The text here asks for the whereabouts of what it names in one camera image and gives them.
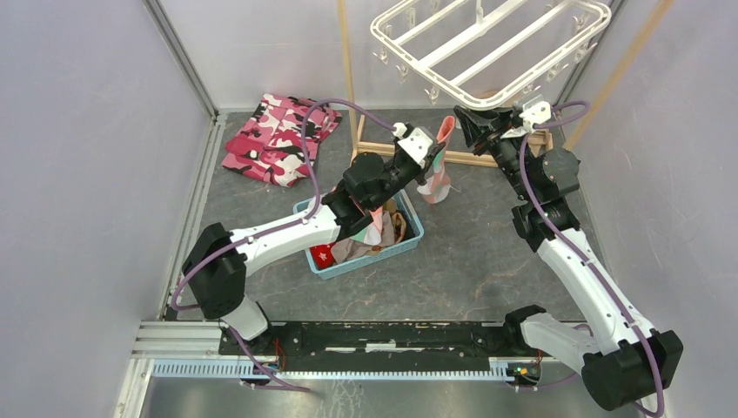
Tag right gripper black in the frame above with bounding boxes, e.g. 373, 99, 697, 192
455, 98, 537, 201

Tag pink sock green patches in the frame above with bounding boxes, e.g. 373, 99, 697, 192
417, 116, 456, 205

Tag white clip hanger frame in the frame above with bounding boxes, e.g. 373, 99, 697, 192
369, 1, 613, 110

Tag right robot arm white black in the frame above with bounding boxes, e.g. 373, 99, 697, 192
453, 102, 684, 417

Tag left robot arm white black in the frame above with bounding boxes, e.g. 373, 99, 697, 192
180, 139, 445, 355

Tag wooden hanger stand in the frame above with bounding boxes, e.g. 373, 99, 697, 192
336, 0, 675, 170

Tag brown beige socks pile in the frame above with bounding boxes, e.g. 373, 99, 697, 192
332, 199, 407, 264

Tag beige cloth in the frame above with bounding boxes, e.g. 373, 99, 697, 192
477, 90, 520, 110

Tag blue plastic basket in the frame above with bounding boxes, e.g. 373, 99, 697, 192
304, 190, 425, 280

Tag red sock white stars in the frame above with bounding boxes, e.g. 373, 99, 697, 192
309, 243, 336, 270

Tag pink camouflage cloth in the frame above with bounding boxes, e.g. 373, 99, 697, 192
221, 93, 342, 187

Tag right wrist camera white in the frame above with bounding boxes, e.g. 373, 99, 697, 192
513, 95, 553, 135

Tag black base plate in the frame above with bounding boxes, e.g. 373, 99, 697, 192
246, 320, 549, 372

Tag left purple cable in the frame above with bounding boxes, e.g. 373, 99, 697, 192
170, 98, 399, 313

